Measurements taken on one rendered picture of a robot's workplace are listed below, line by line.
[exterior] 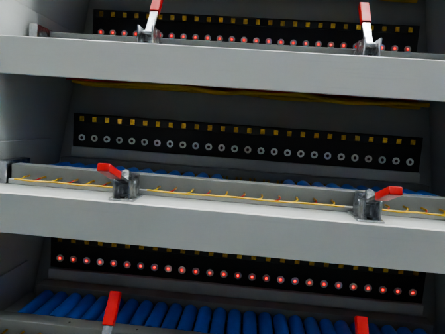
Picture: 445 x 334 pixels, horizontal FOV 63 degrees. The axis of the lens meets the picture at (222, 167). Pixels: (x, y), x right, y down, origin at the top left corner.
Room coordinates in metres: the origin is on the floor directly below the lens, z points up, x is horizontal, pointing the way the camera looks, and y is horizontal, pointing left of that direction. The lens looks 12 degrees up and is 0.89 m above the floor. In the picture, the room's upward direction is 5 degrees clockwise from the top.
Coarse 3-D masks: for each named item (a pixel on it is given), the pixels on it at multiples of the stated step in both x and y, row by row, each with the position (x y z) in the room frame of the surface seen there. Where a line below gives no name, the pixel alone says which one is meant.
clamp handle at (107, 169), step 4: (100, 164) 0.34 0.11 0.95; (104, 164) 0.34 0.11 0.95; (108, 164) 0.33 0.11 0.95; (100, 168) 0.33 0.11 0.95; (104, 168) 0.33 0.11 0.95; (108, 168) 0.33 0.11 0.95; (112, 168) 0.34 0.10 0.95; (116, 168) 0.35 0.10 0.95; (100, 172) 0.34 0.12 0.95; (104, 172) 0.34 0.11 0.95; (108, 172) 0.34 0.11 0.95; (112, 172) 0.34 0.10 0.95; (116, 172) 0.35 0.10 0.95; (120, 172) 0.37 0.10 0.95; (124, 172) 0.40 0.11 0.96; (128, 172) 0.40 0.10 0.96; (108, 176) 0.36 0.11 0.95; (112, 176) 0.36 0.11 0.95; (116, 176) 0.36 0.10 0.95; (120, 176) 0.37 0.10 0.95; (124, 176) 0.40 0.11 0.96; (128, 176) 0.40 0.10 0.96; (120, 180) 0.39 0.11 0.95; (124, 180) 0.39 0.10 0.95; (128, 180) 0.40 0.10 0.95
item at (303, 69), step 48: (0, 0) 0.39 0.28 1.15; (0, 48) 0.41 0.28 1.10; (48, 48) 0.40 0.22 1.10; (96, 48) 0.40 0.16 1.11; (144, 48) 0.39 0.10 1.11; (192, 48) 0.39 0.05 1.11; (240, 48) 0.45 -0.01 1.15; (288, 48) 0.44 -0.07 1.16; (336, 48) 0.44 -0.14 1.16; (384, 48) 0.54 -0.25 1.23; (288, 96) 0.51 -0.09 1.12; (336, 96) 0.51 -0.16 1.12; (384, 96) 0.39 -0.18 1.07; (432, 96) 0.38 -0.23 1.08
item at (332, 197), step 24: (24, 168) 0.45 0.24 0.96; (48, 168) 0.44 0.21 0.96; (72, 168) 0.44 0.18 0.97; (96, 168) 0.46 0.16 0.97; (168, 192) 0.42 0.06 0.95; (192, 192) 0.44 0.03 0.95; (216, 192) 0.43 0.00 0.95; (240, 192) 0.43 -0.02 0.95; (264, 192) 0.43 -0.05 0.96; (288, 192) 0.43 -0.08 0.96; (312, 192) 0.42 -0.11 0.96; (336, 192) 0.42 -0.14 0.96
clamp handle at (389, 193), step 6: (390, 186) 0.32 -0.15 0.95; (396, 186) 0.32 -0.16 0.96; (366, 192) 0.38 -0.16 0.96; (372, 192) 0.38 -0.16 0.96; (378, 192) 0.34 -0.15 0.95; (384, 192) 0.33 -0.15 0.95; (390, 192) 0.32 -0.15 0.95; (396, 192) 0.32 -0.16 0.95; (402, 192) 0.32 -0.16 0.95; (366, 198) 0.39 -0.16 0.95; (372, 198) 0.36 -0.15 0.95; (378, 198) 0.34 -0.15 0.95; (384, 198) 0.34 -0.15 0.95; (390, 198) 0.34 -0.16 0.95; (372, 204) 0.39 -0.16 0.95
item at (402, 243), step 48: (0, 144) 0.45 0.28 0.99; (48, 144) 0.56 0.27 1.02; (0, 192) 0.40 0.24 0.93; (48, 192) 0.41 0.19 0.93; (96, 192) 0.43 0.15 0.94; (96, 240) 0.41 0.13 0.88; (144, 240) 0.40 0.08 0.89; (192, 240) 0.40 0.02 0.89; (240, 240) 0.39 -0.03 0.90; (288, 240) 0.39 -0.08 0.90; (336, 240) 0.38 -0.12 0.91; (384, 240) 0.38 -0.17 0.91; (432, 240) 0.37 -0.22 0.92
